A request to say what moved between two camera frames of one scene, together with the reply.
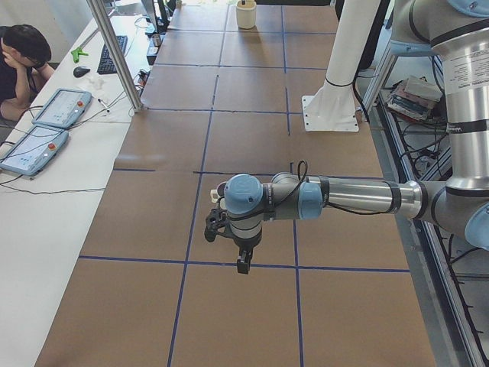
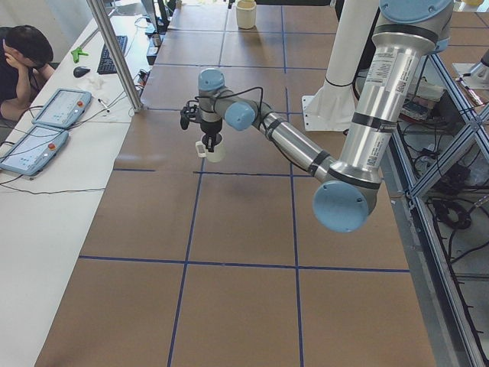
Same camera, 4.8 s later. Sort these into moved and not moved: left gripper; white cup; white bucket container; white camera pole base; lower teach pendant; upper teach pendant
Moved: white cup; left gripper
Not moved: upper teach pendant; lower teach pendant; white camera pole base; white bucket container
